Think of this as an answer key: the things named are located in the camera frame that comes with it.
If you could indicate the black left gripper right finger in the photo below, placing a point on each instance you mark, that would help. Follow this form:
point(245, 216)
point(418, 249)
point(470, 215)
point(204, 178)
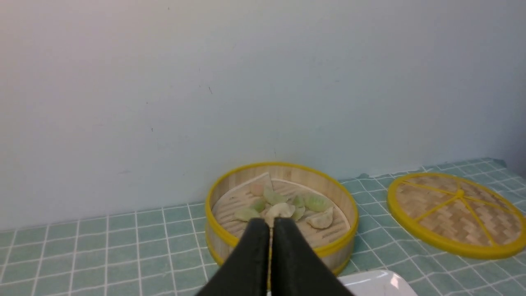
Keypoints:
point(295, 269)

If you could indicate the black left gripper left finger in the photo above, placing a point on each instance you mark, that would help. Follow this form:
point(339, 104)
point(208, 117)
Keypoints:
point(245, 271)

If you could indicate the white dumpling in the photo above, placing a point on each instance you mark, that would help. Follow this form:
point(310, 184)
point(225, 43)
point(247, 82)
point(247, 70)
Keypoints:
point(321, 220)
point(278, 210)

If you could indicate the white plate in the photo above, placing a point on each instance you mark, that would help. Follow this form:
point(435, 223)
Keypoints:
point(377, 283)

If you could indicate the white dumpling in steamer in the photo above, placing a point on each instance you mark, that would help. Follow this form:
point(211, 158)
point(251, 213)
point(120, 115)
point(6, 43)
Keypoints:
point(321, 220)

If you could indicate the pale green dumpling left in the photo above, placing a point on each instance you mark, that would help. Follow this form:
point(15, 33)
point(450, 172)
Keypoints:
point(246, 214)

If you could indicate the yellow bamboo steamer basket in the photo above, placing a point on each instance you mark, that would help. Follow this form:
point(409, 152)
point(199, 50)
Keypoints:
point(287, 183)

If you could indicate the green checkered tablecloth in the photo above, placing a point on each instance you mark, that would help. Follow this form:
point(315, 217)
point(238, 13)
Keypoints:
point(163, 252)

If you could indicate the pinkish dumpling at back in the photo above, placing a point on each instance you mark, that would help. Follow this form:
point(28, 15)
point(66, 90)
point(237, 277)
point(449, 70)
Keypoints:
point(258, 189)

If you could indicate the yellow bamboo steamer lid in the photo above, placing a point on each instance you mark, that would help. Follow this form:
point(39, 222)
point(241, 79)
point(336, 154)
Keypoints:
point(457, 215)

